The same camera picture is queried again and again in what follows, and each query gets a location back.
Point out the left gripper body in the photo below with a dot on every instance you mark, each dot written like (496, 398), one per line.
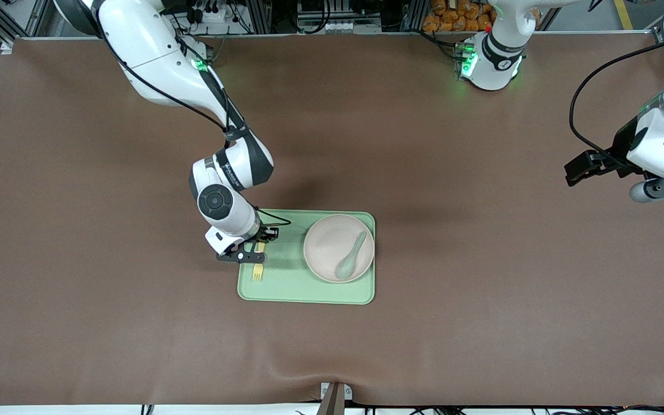
(619, 149)

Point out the yellow plastic fork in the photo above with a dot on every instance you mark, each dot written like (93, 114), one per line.
(259, 268)

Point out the round beige plate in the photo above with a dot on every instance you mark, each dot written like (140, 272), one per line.
(326, 248)

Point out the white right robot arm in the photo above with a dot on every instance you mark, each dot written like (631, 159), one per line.
(153, 57)

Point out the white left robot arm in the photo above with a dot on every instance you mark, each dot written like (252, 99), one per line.
(499, 57)

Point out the light green rectangular tray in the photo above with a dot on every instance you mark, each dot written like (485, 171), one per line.
(286, 282)

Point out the pale green spoon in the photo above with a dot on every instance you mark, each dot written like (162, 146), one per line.
(345, 268)

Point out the pile of orange packets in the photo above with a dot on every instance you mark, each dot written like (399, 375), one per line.
(453, 14)

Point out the white connector strip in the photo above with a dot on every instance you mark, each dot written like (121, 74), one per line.
(349, 26)

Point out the white power strip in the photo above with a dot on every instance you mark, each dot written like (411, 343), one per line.
(211, 15)

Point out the aluminium frame post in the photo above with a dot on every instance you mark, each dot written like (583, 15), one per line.
(660, 31)
(15, 26)

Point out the metal table clamp bracket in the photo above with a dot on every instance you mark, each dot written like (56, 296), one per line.
(336, 397)

